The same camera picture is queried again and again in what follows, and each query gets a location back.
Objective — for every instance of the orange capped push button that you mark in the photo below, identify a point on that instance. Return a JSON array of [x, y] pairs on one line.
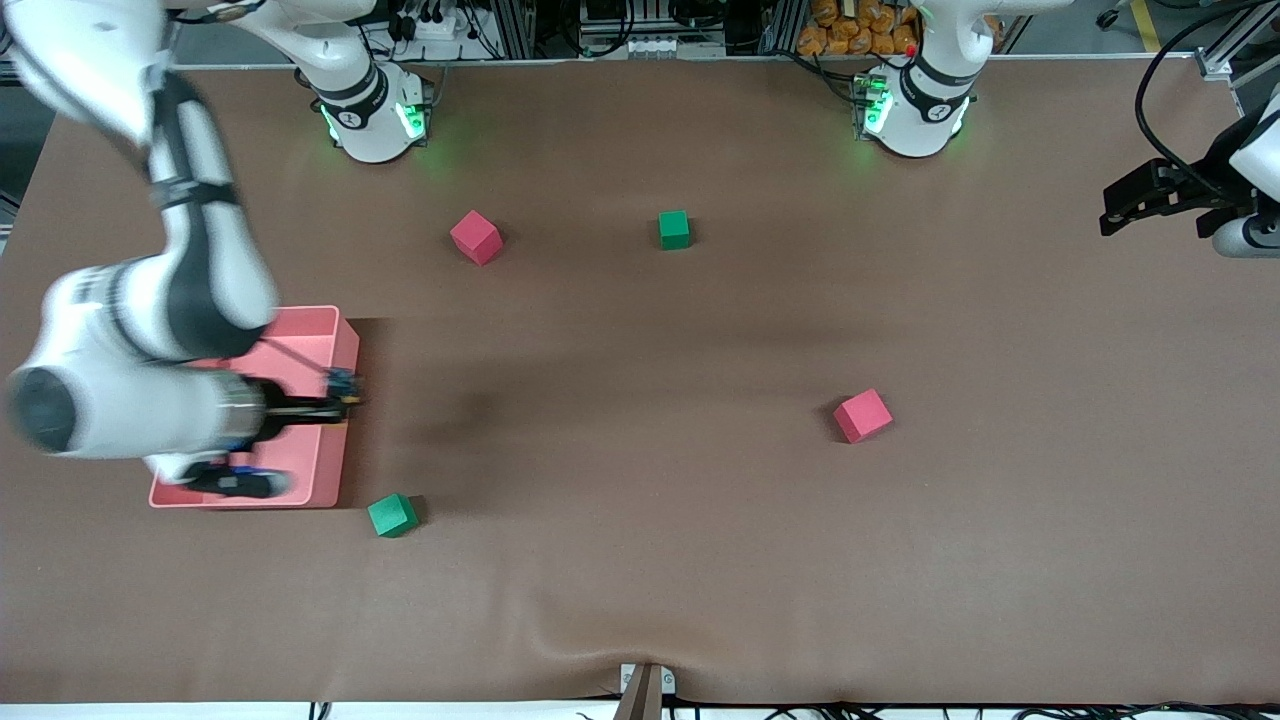
[[342, 382]]

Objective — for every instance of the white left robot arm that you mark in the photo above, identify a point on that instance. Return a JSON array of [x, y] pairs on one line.
[[915, 125]]

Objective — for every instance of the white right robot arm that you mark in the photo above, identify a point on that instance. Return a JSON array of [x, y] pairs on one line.
[[120, 400]]

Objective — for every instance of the pink plastic bin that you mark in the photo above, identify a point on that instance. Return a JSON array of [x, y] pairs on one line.
[[315, 455]]

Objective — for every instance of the green foam cube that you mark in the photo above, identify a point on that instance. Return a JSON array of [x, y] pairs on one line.
[[390, 516], [673, 230]]

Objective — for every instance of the pink foam cube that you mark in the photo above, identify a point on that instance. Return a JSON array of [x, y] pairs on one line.
[[475, 238], [862, 416]]

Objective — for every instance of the orange netted fruit bag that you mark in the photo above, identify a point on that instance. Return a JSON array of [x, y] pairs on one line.
[[850, 35]]

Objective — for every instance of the brown table cover sheet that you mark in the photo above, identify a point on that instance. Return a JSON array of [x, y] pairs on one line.
[[640, 550]]

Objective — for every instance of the white power strip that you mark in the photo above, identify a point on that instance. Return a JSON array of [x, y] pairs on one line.
[[440, 28]]

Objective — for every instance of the aluminium frame profile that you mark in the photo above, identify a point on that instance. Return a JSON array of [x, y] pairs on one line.
[[1225, 55]]

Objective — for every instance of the grey metal clamp bracket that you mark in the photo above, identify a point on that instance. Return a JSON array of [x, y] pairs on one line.
[[628, 680]]

